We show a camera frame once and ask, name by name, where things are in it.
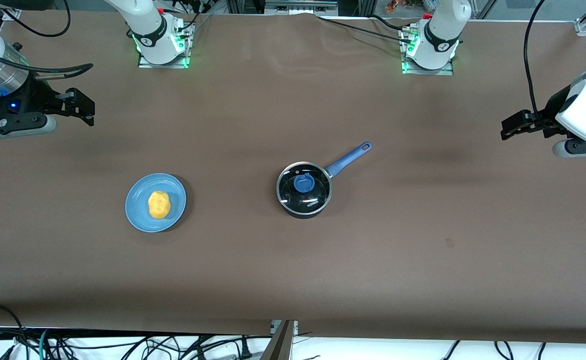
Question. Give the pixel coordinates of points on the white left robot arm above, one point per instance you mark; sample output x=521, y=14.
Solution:
x=442, y=30

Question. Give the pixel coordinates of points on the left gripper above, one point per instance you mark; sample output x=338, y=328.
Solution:
x=554, y=107

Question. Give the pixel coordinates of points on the blue round plate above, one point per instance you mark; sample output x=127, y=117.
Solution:
x=140, y=210

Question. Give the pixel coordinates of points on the brown table cover sheet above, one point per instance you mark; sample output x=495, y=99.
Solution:
x=292, y=270

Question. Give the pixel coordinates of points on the glass lid with blue knob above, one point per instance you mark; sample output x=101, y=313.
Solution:
x=303, y=187

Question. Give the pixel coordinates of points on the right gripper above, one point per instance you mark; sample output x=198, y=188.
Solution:
x=41, y=95

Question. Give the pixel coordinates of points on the yellow potato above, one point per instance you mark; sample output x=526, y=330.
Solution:
x=159, y=205

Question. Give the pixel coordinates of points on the aluminium table corner bracket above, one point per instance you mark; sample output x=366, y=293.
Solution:
x=583, y=26

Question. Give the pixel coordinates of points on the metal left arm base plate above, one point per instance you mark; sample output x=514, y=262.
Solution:
x=407, y=67

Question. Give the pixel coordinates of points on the aluminium frame profile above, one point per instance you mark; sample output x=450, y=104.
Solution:
x=279, y=342

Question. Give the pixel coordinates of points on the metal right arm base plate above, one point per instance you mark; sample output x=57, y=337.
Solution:
x=145, y=64

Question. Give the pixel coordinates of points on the black power plug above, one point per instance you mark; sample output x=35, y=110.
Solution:
x=244, y=347

